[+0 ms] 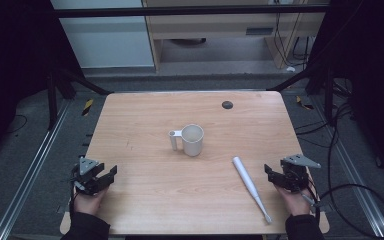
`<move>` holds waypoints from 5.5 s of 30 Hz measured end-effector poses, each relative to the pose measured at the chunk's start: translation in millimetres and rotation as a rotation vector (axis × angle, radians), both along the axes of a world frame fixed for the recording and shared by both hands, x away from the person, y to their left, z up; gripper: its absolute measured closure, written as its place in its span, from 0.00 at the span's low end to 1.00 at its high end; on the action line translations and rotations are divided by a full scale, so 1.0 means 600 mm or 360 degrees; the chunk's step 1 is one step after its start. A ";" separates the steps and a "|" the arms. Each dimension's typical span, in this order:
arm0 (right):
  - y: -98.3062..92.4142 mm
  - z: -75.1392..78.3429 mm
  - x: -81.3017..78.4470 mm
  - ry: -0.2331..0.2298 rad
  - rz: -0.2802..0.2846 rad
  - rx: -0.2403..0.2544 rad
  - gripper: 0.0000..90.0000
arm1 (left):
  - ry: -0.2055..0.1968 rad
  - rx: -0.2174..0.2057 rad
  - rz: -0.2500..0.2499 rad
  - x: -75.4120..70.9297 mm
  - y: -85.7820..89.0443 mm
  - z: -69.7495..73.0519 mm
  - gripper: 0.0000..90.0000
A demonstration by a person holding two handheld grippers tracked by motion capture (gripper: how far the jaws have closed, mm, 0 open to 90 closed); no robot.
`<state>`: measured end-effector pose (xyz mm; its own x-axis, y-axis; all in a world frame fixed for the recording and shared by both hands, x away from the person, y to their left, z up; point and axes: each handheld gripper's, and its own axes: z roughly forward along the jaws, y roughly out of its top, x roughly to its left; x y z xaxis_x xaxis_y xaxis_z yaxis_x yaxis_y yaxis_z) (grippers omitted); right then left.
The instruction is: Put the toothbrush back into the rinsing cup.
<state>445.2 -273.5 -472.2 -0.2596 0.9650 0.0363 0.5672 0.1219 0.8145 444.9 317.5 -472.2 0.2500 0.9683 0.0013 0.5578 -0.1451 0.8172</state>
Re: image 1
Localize yellow black floor tape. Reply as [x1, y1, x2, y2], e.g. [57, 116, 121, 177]
[81, 98, 95, 117]
[295, 95, 315, 111]

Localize black metal stand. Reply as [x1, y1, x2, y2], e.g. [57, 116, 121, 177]
[267, 63, 339, 123]
[45, 66, 114, 132]

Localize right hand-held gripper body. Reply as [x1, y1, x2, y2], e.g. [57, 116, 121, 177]
[279, 153, 322, 193]

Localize white tube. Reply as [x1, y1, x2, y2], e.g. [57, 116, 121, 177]
[231, 156, 273, 225]

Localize thin black floor cable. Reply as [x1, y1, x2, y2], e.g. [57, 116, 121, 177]
[6, 114, 29, 135]

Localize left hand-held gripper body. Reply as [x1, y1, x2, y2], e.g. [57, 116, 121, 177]
[71, 157, 106, 196]

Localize black hanging cables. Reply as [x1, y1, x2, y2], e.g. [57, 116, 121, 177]
[272, 0, 311, 68]

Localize person's left hand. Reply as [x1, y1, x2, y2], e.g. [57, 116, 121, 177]
[73, 185, 110, 217]

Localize white cabinet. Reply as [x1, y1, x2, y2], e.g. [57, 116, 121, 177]
[50, 0, 156, 70]

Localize black floor cables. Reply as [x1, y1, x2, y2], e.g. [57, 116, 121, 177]
[294, 78, 356, 149]

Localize black horizontal bar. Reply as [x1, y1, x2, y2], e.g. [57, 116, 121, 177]
[51, 4, 330, 19]

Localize aluminium floor rail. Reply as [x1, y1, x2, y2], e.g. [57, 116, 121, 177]
[313, 99, 384, 238]
[0, 99, 72, 240]

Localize person's right hand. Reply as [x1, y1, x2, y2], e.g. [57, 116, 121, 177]
[274, 184, 315, 217]

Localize white cup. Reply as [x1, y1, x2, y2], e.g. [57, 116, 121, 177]
[168, 123, 205, 158]

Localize black looped cable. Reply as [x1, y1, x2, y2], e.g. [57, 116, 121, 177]
[308, 103, 384, 240]

